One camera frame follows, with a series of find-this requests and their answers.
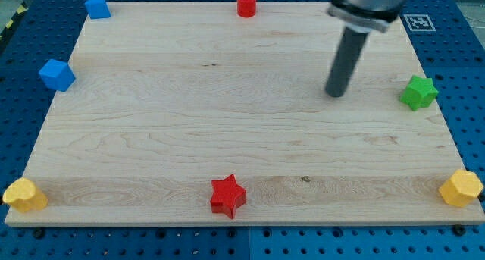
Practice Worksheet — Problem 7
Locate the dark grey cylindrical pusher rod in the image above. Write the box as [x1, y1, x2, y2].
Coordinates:
[325, 27, 368, 98]

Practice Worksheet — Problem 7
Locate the white fiducial marker tag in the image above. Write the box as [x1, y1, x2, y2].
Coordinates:
[403, 14, 436, 32]

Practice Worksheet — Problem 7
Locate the green star block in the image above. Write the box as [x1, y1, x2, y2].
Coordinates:
[399, 75, 439, 111]

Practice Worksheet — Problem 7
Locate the red cylinder block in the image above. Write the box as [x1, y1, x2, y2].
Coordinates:
[236, 0, 257, 18]

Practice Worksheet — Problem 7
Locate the yellow hexagon block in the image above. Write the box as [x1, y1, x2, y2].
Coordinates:
[439, 169, 484, 208]

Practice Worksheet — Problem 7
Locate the light wooden board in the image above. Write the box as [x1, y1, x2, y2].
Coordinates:
[5, 2, 484, 227]

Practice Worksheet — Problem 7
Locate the red star block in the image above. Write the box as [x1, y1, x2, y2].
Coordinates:
[210, 174, 246, 219]

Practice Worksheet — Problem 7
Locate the blue pentagon block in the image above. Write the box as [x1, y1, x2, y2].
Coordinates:
[84, 0, 111, 19]

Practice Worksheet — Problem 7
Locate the blue cube block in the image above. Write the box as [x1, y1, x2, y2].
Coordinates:
[38, 59, 76, 92]

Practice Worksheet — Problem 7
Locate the yellow heart block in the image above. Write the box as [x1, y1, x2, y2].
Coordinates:
[2, 177, 49, 213]

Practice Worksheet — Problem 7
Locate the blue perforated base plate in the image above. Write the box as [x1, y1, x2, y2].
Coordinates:
[0, 0, 485, 260]

